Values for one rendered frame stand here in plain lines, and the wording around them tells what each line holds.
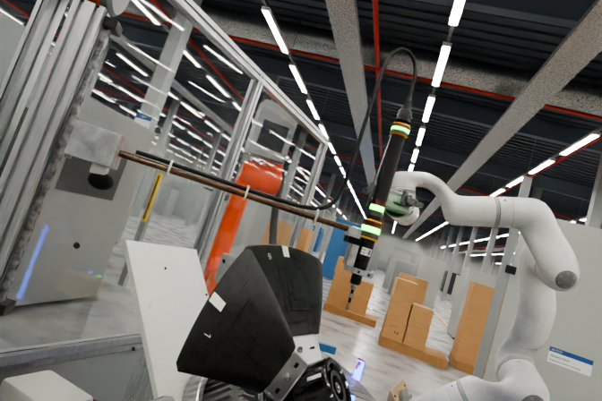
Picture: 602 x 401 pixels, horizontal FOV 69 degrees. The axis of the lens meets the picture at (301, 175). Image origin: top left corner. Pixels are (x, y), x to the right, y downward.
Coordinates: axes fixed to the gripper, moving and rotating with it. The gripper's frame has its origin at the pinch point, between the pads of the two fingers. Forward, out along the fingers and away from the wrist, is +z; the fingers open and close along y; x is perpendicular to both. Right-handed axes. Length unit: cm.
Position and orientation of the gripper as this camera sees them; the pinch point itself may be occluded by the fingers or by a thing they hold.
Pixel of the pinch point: (387, 192)
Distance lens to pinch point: 111.3
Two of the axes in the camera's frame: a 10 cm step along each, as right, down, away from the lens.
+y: -8.8, -2.3, 4.1
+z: -3.6, -2.3, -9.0
